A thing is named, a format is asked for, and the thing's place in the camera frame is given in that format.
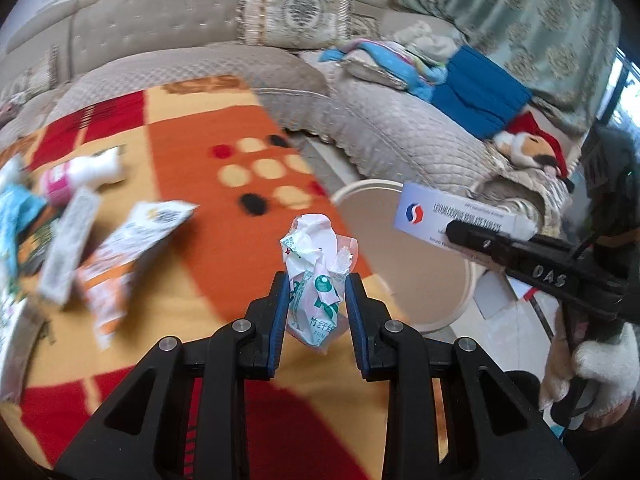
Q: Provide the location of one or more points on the beige gold trim cushion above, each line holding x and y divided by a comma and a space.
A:
370, 72

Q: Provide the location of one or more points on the orange white packet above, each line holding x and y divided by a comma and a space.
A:
125, 255

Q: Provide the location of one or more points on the white flat printed box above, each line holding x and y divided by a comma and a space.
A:
67, 245

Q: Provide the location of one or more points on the beige tufted sofa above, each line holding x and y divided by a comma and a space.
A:
150, 25

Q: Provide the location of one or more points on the white green packet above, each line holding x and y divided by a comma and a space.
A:
15, 340

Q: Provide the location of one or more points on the quilted beige sofa cover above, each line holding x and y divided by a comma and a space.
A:
200, 67
400, 125

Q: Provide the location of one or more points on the white printed card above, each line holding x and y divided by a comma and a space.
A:
450, 207

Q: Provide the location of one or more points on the dark green packet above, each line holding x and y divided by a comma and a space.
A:
37, 247

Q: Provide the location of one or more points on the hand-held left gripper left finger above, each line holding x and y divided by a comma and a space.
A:
282, 310

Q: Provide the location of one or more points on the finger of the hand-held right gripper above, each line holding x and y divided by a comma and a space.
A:
480, 242

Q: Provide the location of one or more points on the blue striped colourful cloth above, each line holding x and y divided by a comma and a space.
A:
400, 67

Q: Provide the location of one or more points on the white pink plastic bottle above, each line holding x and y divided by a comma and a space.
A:
85, 172

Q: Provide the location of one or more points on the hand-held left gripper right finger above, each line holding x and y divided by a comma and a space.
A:
352, 310

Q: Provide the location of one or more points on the beige round waste bin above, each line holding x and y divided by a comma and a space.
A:
370, 220

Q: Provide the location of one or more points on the pale crumpled cloth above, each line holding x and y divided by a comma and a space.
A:
430, 37

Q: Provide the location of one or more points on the orange red printed blanket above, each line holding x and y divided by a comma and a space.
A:
200, 125

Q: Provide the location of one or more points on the blue folded clothes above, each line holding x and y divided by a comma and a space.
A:
475, 95

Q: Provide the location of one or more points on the red hat plush toy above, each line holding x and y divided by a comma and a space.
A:
530, 147

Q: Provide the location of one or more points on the light blue packet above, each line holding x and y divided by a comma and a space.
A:
20, 215

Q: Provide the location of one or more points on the white green wrapper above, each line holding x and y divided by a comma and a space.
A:
315, 260

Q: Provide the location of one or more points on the green patterned curtain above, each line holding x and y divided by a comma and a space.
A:
525, 20

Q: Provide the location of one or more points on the person's right hand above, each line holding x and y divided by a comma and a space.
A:
607, 370

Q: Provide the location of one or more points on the patterned beige fringed cushion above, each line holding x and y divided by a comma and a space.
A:
295, 10

